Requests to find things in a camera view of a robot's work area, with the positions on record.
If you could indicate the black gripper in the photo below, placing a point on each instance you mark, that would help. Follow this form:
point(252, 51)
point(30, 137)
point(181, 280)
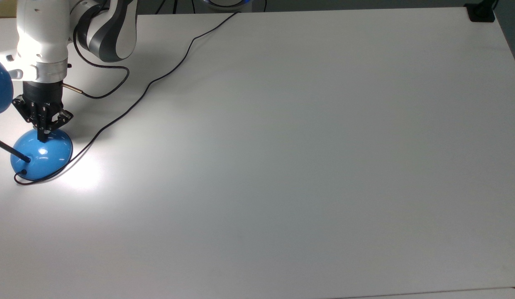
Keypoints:
point(43, 97)

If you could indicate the blue gooseneck desk lamp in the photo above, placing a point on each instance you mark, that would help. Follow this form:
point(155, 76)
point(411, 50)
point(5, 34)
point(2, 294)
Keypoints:
point(45, 158)

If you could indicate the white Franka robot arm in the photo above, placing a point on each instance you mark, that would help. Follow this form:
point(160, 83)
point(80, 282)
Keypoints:
point(41, 33)

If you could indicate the black table clamp mount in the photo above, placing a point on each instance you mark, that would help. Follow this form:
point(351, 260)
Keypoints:
point(481, 14)

